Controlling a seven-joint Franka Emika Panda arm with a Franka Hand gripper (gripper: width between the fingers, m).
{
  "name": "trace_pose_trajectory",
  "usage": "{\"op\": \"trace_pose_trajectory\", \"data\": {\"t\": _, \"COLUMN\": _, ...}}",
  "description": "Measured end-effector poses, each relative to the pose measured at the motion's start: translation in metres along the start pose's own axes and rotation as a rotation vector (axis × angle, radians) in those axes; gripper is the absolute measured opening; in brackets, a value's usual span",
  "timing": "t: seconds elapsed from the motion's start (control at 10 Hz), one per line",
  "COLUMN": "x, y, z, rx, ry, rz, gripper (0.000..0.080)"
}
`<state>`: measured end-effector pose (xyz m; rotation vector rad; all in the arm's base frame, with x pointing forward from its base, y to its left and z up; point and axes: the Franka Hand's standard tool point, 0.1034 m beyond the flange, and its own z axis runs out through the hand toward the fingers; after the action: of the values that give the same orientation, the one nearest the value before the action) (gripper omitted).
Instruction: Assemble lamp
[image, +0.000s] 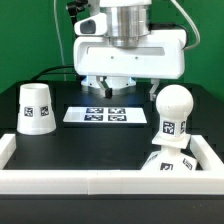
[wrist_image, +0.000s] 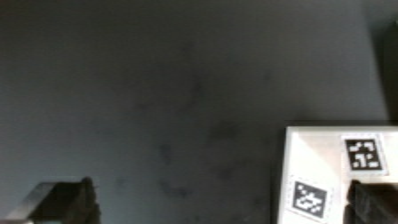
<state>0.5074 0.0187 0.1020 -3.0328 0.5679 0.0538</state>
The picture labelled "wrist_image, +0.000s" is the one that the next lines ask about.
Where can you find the white lamp base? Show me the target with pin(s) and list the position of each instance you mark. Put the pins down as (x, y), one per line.
(333, 154)

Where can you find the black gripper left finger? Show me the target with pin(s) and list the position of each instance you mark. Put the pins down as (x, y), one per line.
(59, 204)

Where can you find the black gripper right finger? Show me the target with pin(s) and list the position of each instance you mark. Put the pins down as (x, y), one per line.
(372, 208)

